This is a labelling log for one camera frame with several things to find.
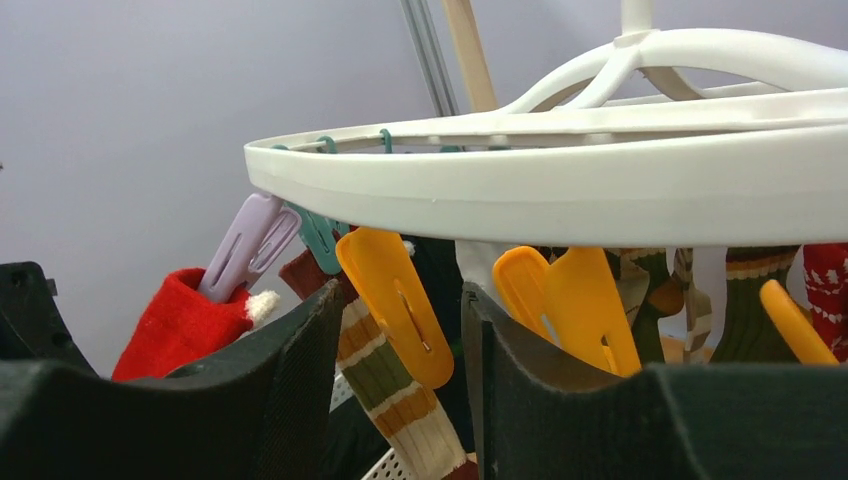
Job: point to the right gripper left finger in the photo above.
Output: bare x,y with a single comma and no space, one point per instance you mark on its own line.
256,409

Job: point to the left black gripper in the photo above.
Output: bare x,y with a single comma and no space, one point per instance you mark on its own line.
32,327

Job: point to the white oval clip hanger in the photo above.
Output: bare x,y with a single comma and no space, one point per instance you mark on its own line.
686,137

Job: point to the teal clothes peg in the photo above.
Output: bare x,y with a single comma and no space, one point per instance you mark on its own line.
320,235

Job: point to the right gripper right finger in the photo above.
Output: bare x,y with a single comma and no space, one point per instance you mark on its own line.
540,413

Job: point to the beige striped ribbed sock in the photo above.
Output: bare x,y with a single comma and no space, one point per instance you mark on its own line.
430,430

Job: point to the orange clothes peg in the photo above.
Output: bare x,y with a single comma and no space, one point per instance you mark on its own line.
378,265

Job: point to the lilac clothes peg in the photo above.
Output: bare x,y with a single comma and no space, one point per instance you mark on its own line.
261,230

